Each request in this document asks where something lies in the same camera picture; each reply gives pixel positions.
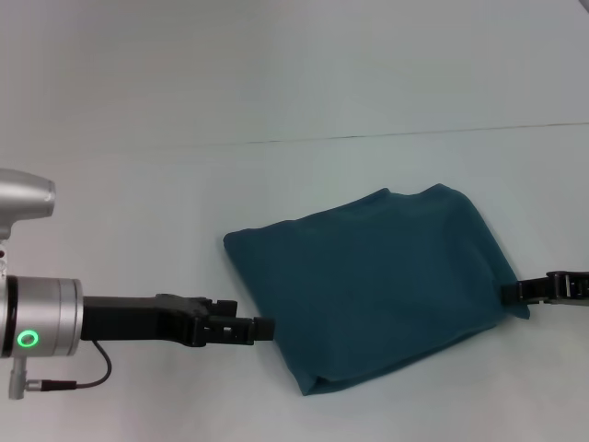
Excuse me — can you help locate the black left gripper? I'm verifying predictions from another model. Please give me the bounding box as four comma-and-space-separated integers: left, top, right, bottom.
80, 293, 276, 349

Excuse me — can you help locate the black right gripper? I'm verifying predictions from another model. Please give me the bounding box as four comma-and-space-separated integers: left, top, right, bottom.
500, 271, 589, 306

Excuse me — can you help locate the teal blue t-shirt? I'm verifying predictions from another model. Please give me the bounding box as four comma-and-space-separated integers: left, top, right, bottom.
223, 182, 531, 397

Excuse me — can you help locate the dark red left arm cable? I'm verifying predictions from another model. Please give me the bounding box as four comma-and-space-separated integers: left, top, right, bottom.
27, 340, 113, 392

